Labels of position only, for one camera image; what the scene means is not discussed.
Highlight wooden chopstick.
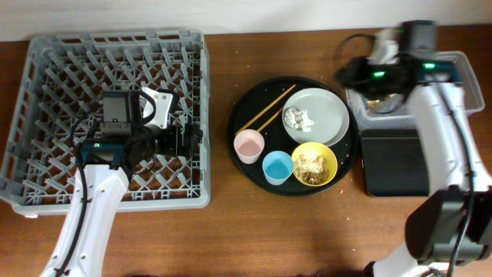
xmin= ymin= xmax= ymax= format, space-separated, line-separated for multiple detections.
xmin=234 ymin=85 xmax=296 ymax=136
xmin=257 ymin=108 xmax=283 ymax=132

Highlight blue plastic cup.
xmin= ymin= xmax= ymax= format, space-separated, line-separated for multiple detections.
xmin=262 ymin=151 xmax=294 ymax=185

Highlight clear plastic bin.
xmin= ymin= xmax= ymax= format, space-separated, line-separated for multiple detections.
xmin=345 ymin=51 xmax=485 ymax=130

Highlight upper wooden chopstick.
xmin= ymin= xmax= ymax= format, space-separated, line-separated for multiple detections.
xmin=234 ymin=85 xmax=296 ymax=136

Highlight yellow bowl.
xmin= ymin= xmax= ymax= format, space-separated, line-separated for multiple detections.
xmin=291 ymin=142 xmax=338 ymax=187

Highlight gold foil wrapper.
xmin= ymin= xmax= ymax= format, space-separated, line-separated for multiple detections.
xmin=366 ymin=94 xmax=403 ymax=114

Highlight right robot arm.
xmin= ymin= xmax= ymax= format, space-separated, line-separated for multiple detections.
xmin=335 ymin=20 xmax=491 ymax=276

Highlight grey plastic dishwasher rack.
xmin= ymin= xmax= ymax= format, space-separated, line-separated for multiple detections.
xmin=1 ymin=30 xmax=210 ymax=218

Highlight pink plastic cup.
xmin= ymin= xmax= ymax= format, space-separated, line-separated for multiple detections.
xmin=233 ymin=129 xmax=265 ymax=164

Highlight white tissue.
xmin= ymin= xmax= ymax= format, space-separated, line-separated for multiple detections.
xmin=284 ymin=107 xmax=314 ymax=132

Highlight grey ceramic plate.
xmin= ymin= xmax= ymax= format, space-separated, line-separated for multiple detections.
xmin=281 ymin=88 xmax=350 ymax=146

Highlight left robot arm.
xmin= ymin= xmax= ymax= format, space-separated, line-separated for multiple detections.
xmin=42 ymin=87 xmax=202 ymax=276

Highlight black rectangular bin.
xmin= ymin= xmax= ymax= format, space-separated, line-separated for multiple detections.
xmin=361 ymin=128 xmax=429 ymax=197

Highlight lower wooden chopstick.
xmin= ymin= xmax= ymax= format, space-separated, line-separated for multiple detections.
xmin=257 ymin=108 xmax=283 ymax=132

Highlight food scraps with rice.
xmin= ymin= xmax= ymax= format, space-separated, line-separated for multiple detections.
xmin=294 ymin=155 xmax=328 ymax=185

